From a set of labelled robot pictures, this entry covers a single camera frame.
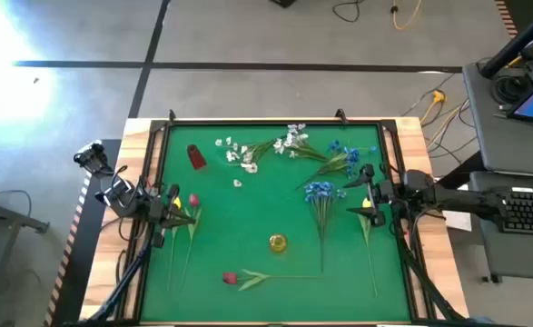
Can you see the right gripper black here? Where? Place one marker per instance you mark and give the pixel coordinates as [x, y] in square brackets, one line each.
[388, 191]

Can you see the gray desk with keyboard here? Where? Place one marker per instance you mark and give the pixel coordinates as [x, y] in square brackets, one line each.
[520, 254]

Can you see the black metal table frame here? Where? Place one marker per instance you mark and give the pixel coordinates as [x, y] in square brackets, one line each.
[270, 121]

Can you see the blue artificial flower bunch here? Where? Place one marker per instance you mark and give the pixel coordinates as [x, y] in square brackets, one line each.
[321, 190]

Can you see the white paper sheet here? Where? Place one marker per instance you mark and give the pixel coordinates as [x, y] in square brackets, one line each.
[459, 221]

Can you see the black vertical pole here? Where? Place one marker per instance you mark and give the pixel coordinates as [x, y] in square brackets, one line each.
[516, 45]

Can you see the black striped-edge platform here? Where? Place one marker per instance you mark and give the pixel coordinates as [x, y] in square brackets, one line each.
[520, 9]
[80, 254]

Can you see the gray desk with laptop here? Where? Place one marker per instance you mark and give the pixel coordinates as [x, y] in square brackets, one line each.
[511, 150]

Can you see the gray metal cart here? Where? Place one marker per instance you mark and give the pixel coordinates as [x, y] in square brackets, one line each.
[21, 219]

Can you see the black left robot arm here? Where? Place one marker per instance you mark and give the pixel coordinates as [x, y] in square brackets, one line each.
[125, 200]

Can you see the blue flower stem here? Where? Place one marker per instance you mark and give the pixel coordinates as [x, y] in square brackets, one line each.
[350, 159]

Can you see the yellow ribbed glass vase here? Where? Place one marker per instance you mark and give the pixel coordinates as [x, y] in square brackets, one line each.
[278, 243]

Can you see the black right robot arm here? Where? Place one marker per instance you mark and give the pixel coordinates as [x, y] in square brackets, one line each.
[466, 202]

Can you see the green table mat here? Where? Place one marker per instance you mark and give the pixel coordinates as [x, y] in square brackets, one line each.
[229, 218]

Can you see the red glass vase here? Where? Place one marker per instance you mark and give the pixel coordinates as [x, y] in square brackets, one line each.
[196, 158]

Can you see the small black clamp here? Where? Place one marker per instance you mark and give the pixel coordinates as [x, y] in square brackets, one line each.
[172, 115]
[341, 115]

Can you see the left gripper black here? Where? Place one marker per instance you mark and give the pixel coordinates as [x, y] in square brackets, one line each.
[155, 209]

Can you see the black floor object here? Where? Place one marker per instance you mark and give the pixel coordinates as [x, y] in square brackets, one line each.
[283, 2]

